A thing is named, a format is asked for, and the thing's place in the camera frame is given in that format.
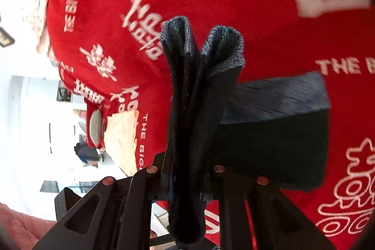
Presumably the person right hand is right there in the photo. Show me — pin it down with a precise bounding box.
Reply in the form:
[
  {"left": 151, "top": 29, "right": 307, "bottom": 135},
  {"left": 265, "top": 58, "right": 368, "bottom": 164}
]
[{"left": 1, "top": 203, "right": 56, "bottom": 249}]

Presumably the cream folded cloth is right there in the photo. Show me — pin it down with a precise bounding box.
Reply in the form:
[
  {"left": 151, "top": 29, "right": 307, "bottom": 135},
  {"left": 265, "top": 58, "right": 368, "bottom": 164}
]
[{"left": 104, "top": 110, "right": 139, "bottom": 176}]

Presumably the red blanket with white characters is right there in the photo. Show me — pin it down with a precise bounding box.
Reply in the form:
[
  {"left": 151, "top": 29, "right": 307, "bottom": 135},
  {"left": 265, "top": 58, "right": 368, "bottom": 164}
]
[{"left": 47, "top": 0, "right": 374, "bottom": 249}]

